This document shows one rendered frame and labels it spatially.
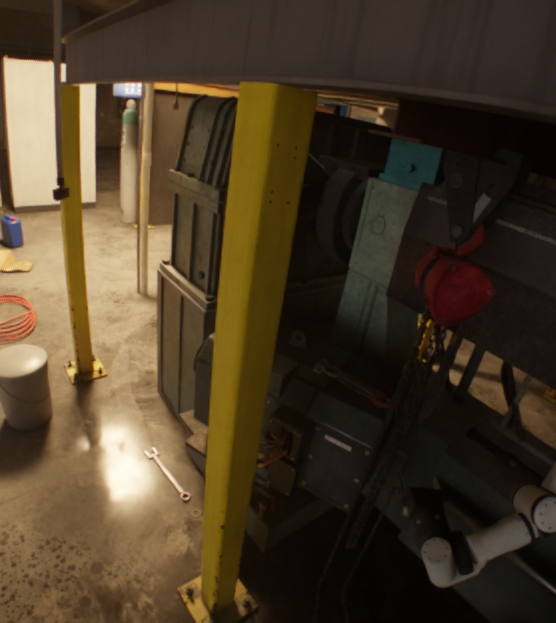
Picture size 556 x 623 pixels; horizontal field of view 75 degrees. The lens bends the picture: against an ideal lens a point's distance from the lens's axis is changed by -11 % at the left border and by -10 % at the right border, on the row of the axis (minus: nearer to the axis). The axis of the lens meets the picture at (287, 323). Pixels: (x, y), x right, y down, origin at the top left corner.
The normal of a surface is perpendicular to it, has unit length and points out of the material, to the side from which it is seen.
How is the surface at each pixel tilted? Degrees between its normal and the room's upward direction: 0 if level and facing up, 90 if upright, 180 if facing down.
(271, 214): 90
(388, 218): 90
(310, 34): 90
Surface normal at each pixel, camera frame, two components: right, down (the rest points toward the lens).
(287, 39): -0.77, 0.19
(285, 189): 0.62, 0.45
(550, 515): -0.11, -0.14
